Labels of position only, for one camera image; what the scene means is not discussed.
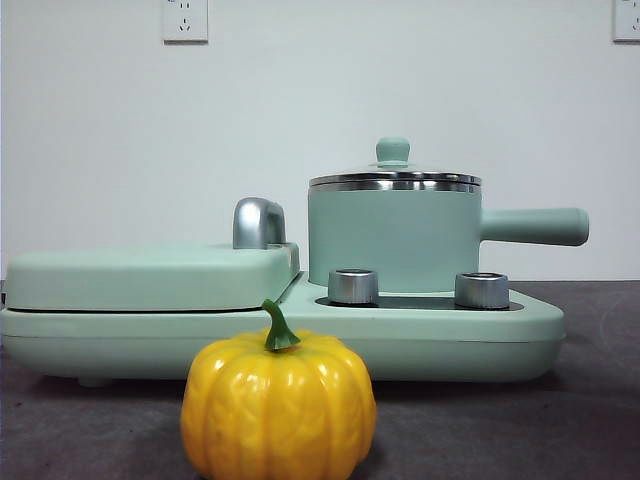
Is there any white wall socket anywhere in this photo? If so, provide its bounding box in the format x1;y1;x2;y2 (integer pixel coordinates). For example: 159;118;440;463
612;0;640;43
161;0;210;44

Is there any silver griddle cover handle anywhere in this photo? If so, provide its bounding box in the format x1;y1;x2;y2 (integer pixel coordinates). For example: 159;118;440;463
232;197;288;250

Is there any yellow plastic pumpkin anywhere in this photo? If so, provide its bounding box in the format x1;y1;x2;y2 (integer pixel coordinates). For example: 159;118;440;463
179;298;378;480

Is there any mint green pot with handle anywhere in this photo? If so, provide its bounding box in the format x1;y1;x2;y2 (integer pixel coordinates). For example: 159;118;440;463
306;175;591;295

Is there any glass lid with green knob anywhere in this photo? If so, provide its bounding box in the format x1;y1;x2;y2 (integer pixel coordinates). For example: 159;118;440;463
308;136;483;191

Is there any silver control knob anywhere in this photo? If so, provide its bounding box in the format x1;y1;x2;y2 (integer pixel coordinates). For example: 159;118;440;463
327;268;380;306
453;271;511;309

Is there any mint green breakfast machine base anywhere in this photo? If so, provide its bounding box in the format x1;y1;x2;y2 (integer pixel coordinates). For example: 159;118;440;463
0;281;567;389

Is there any mint green hinged griddle cover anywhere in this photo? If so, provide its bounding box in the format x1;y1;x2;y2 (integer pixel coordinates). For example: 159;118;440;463
4;241;303;314

